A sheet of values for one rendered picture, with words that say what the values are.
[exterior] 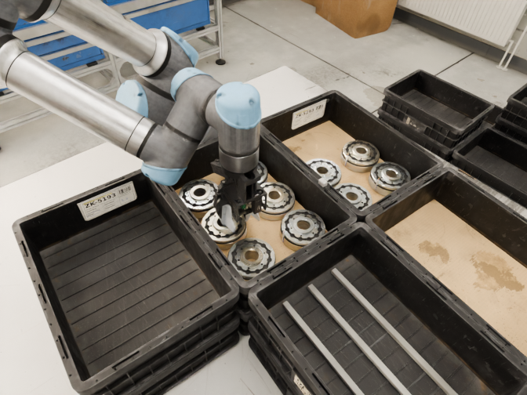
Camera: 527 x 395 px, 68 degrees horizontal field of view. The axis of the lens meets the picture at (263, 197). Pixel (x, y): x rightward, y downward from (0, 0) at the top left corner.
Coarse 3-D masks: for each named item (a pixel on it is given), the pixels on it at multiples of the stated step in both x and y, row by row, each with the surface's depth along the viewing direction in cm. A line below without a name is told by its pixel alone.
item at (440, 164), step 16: (320, 96) 113; (288, 112) 107; (368, 112) 108; (384, 128) 105; (416, 144) 100; (432, 160) 96; (320, 176) 90; (336, 192) 88; (400, 192) 88; (352, 208) 84; (368, 208) 84
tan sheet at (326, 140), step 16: (320, 128) 119; (336, 128) 119; (288, 144) 113; (304, 144) 113; (320, 144) 114; (336, 144) 114; (304, 160) 109; (336, 160) 109; (352, 176) 105; (368, 176) 105
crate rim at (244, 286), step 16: (208, 144) 97; (272, 144) 98; (288, 160) 94; (304, 176) 91; (192, 224) 80; (208, 240) 77; (320, 240) 78; (224, 256) 75; (288, 256) 75; (272, 272) 73; (240, 288) 71
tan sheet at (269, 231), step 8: (208, 176) 103; (216, 176) 103; (176, 192) 99; (296, 208) 97; (304, 208) 97; (248, 224) 93; (256, 224) 93; (264, 224) 93; (272, 224) 93; (280, 224) 93; (248, 232) 91; (256, 232) 91; (264, 232) 92; (272, 232) 92; (264, 240) 90; (272, 240) 90; (280, 240) 90; (280, 248) 89; (288, 248) 89; (280, 256) 87
